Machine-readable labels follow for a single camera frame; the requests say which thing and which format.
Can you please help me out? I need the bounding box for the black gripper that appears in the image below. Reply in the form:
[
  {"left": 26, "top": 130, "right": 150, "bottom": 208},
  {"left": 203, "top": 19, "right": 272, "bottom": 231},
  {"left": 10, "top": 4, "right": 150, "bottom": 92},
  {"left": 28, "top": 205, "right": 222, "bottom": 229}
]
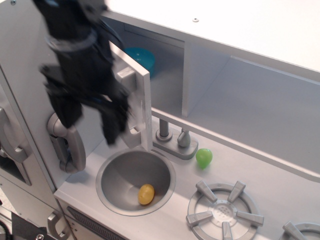
[{"left": 39, "top": 42, "right": 129, "bottom": 145}]

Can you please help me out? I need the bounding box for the grey microwave door handle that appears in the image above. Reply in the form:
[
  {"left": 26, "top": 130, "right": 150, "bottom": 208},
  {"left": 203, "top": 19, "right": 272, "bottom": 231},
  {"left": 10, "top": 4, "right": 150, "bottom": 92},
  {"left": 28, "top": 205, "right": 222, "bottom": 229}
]
[{"left": 115, "top": 67, "right": 144, "bottom": 149}]

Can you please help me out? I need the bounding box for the white toy microwave door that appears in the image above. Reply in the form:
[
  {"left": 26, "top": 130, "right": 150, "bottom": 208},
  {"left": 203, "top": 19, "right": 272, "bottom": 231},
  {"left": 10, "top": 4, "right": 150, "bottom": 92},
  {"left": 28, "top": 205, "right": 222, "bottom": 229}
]
[{"left": 99, "top": 14, "right": 154, "bottom": 151}]

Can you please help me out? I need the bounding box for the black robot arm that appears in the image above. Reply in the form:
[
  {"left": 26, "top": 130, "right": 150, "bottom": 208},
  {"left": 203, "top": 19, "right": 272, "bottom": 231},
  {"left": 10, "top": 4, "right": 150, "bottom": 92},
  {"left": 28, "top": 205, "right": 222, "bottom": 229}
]
[{"left": 34, "top": 0, "right": 130, "bottom": 145}]

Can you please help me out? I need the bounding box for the grey toy telephone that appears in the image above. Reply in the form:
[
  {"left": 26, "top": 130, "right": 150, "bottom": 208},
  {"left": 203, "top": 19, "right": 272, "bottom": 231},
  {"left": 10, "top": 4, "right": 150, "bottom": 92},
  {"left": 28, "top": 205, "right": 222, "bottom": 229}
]
[{"left": 47, "top": 113, "right": 86, "bottom": 174}]

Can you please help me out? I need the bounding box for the round metal sink bowl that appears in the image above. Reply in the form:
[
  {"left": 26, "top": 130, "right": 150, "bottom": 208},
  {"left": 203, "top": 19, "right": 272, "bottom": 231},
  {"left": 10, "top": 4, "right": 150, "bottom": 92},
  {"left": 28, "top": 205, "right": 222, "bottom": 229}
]
[{"left": 95, "top": 148, "right": 176, "bottom": 216}]

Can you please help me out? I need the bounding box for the blue plastic bowl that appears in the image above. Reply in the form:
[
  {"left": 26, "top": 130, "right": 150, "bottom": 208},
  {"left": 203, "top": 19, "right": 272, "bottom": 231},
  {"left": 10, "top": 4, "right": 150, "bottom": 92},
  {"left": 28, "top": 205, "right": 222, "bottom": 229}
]
[{"left": 124, "top": 47, "right": 156, "bottom": 78}]

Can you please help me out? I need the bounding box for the yellow plastic lemon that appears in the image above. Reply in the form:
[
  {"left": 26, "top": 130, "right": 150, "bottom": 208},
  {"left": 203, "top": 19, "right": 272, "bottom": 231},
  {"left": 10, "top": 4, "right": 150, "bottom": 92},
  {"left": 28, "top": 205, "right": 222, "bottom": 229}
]
[{"left": 137, "top": 184, "right": 155, "bottom": 205}]

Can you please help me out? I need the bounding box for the grey toy faucet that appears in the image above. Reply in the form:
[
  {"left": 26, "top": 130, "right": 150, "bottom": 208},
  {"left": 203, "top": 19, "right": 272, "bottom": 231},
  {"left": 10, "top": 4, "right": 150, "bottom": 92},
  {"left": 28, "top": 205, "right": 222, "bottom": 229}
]
[{"left": 152, "top": 119, "right": 199, "bottom": 160}]

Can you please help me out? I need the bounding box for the green plastic pear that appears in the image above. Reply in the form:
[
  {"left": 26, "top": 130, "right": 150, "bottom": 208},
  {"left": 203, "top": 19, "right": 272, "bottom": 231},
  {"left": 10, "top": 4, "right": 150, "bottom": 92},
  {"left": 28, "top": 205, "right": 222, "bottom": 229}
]
[{"left": 195, "top": 148, "right": 213, "bottom": 170}]

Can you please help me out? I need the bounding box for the white toy kitchen cabinet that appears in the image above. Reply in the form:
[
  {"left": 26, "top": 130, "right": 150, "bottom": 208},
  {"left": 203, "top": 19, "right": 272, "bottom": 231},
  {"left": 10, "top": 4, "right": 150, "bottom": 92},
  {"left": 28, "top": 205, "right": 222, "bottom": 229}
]
[{"left": 0, "top": 0, "right": 320, "bottom": 240}]

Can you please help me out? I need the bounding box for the grey toy stove burner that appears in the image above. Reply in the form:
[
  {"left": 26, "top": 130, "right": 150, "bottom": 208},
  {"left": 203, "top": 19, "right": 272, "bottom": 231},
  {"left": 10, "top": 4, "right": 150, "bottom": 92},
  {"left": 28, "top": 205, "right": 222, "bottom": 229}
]
[{"left": 186, "top": 180, "right": 264, "bottom": 240}]

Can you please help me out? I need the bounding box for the grey fridge door handle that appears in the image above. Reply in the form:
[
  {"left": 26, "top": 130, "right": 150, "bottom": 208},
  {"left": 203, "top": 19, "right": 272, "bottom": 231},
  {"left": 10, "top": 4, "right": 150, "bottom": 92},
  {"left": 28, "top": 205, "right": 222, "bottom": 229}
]
[{"left": 0, "top": 107, "right": 28, "bottom": 163}]

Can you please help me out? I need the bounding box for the grey oven door handle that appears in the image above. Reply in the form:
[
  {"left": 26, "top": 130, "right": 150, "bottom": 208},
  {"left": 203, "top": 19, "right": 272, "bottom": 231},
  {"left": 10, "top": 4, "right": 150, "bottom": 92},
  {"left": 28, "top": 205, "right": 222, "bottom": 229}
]
[{"left": 47, "top": 213, "right": 69, "bottom": 240}]

